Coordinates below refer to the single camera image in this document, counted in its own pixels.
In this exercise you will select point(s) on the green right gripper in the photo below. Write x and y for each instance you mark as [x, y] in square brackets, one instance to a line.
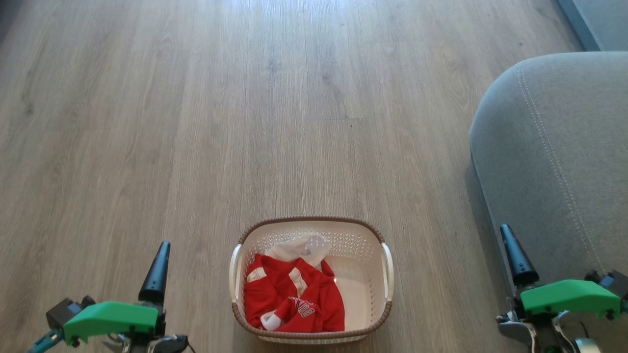
[569, 296]

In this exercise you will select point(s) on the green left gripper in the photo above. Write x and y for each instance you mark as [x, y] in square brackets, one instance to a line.
[113, 318]

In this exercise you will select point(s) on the red garment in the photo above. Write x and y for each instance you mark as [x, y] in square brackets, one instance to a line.
[274, 289]

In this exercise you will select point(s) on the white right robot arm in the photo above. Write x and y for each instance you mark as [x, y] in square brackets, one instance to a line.
[520, 333]

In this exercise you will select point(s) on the grey fabric sofa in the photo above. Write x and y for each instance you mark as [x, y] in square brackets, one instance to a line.
[554, 171]

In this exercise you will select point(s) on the cream white garment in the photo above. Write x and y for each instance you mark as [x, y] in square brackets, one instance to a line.
[299, 250]

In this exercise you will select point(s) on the white plastic laundry basket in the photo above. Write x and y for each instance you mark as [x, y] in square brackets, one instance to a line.
[363, 294]

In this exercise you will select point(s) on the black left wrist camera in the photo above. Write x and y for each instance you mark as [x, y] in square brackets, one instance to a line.
[68, 311]

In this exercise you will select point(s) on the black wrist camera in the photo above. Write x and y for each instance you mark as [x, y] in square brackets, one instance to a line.
[611, 282]
[68, 311]

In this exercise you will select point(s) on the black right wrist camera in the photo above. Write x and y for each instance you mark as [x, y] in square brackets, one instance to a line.
[611, 282]

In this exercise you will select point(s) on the teal left camera connector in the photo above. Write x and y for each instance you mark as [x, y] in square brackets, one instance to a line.
[46, 340]

